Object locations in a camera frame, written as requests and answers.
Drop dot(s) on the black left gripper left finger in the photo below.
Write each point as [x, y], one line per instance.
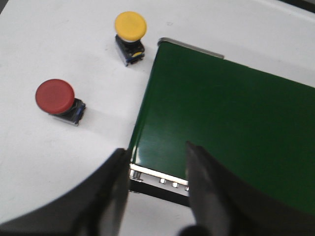
[95, 207]

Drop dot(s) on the yellow mushroom push button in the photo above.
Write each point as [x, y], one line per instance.
[130, 27]

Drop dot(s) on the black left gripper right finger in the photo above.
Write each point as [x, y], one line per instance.
[227, 206]

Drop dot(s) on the green conveyor belt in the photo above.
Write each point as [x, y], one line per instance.
[259, 125]

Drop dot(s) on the red mushroom push button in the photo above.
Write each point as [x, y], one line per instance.
[57, 98]

